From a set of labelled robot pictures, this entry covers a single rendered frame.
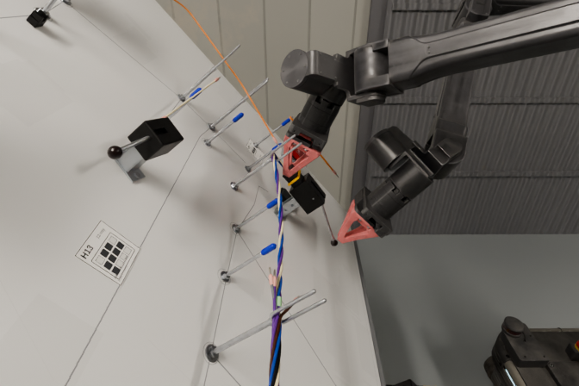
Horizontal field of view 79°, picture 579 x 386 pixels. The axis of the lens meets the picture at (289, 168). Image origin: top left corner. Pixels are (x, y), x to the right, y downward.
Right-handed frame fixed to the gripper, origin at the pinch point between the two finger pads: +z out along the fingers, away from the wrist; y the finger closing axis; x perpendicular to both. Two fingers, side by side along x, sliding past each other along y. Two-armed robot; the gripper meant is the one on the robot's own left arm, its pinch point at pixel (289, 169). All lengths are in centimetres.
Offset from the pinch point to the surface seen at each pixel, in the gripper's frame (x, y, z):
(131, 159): -17.1, 25.1, -1.8
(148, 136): -15.5, 26.5, -6.2
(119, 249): -11.7, 33.4, 2.7
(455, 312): 110, -94, 65
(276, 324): 5.0, 35.2, 0.4
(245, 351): 4.8, 30.6, 10.4
